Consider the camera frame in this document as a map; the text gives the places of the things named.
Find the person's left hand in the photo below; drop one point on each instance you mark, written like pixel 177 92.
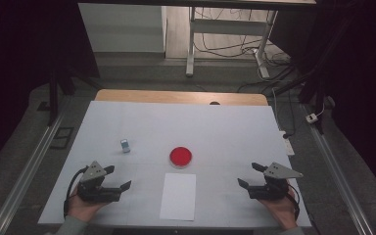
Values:
pixel 81 209

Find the small black floor plate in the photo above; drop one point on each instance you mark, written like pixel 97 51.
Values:
pixel 43 106

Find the dark curtain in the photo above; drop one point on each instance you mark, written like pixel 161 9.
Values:
pixel 13 65
pixel 365 65

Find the white power strip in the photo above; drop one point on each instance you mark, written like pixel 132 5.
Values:
pixel 287 145

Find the wooden table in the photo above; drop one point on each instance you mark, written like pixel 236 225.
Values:
pixel 176 97

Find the round red ink pad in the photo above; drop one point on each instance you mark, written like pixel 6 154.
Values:
pixel 180 156

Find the aluminium floor rail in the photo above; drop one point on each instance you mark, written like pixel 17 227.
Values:
pixel 26 176
pixel 339 176

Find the white cabinet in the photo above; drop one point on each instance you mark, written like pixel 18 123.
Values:
pixel 120 27

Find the white desk frame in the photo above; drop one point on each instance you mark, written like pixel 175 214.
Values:
pixel 228 26

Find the black metal stand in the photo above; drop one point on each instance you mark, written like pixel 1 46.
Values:
pixel 318 98
pixel 53 98

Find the white table cover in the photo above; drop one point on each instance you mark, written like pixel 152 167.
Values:
pixel 176 124

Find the person's right hand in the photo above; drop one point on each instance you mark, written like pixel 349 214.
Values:
pixel 284 210

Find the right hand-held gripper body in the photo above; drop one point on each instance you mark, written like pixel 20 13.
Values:
pixel 271 191

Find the white paper sheet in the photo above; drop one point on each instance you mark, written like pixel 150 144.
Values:
pixel 178 197

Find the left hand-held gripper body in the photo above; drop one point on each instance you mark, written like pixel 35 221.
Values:
pixel 93 191

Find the white plug adapter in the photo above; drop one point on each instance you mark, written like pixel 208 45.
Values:
pixel 311 118

